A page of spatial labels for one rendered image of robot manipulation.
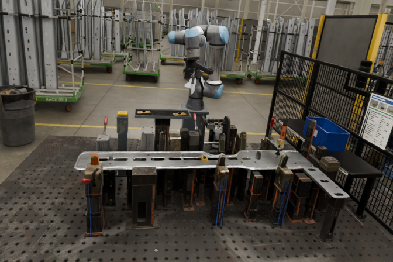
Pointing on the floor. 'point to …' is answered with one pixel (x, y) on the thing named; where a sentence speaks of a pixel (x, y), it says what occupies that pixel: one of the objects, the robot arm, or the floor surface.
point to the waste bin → (17, 114)
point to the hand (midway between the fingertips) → (198, 93)
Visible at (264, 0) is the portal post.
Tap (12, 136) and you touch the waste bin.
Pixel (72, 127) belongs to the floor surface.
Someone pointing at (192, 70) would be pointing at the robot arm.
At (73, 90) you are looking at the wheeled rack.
